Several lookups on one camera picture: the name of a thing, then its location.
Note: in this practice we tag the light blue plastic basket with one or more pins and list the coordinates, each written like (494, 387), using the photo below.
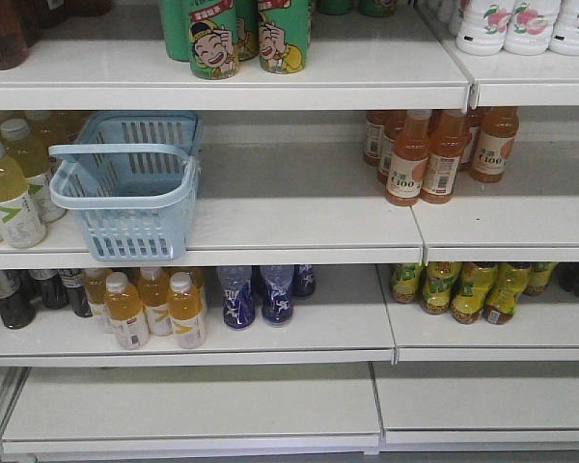
(131, 180)

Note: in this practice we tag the blue sports drink bottle right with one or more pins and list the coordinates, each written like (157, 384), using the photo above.
(303, 281)

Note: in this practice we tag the blue sports drink bottle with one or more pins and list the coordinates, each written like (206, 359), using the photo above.
(238, 304)
(277, 307)
(303, 281)

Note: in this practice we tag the blue sports drink bottle middle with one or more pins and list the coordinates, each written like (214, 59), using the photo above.
(277, 307)

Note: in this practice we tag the white metal shelf unit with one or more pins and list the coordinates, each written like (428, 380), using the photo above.
(354, 376)

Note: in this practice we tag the blue sports drink bottle left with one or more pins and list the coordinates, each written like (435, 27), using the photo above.
(238, 304)

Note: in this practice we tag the yellow lemon tea bottle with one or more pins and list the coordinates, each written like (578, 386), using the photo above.
(405, 281)
(437, 287)
(500, 303)
(476, 280)

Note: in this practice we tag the yellow vitamin drink bottle right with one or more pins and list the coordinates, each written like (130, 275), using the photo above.
(186, 311)

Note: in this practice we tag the yellow vitamin drink bottle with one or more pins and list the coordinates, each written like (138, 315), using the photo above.
(126, 312)
(153, 288)
(186, 311)

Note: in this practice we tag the orange juice bottle front left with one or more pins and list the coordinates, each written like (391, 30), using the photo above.
(409, 160)

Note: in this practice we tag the orange juice bottle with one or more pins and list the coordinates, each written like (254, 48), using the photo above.
(446, 146)
(499, 128)
(409, 160)

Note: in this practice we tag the yellow vitamin drink bottle middle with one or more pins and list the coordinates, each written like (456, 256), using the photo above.
(153, 288)

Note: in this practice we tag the yellow vitamin drink bottle front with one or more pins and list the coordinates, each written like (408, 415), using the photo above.
(126, 312)

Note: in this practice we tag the orange juice bottle front middle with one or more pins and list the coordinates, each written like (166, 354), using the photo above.
(446, 146)

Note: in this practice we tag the green cartoon bottle right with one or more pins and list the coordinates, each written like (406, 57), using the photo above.
(284, 35)

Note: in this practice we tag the green cartoon bottle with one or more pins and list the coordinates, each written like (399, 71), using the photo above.
(284, 35)
(203, 34)

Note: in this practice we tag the green cartoon bottle left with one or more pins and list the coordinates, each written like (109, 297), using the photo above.
(203, 34)

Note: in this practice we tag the orange juice bottle right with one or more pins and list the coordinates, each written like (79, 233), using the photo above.
(499, 128)

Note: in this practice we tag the white peach drink bottle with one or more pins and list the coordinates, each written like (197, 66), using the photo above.
(531, 26)
(484, 25)
(565, 37)

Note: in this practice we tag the pale green drink bottle front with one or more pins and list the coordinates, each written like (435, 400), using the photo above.
(20, 222)

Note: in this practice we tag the brown tea bottle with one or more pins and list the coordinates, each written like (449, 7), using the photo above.
(19, 30)

